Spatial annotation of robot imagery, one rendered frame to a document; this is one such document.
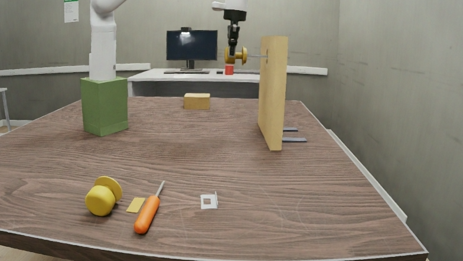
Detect wooden door panel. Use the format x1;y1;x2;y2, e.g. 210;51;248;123
258;35;288;151

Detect yellow flat rectangular plate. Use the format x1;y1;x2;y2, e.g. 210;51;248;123
126;198;145;213

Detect tan flat rectangular box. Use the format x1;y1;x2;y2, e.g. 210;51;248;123
184;93;210;109

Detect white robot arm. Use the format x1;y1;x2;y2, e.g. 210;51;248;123
89;0;247;81

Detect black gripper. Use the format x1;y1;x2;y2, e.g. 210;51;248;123
223;9;247;57

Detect orange-handled screwdriver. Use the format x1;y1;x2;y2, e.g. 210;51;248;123
134;181;165;234

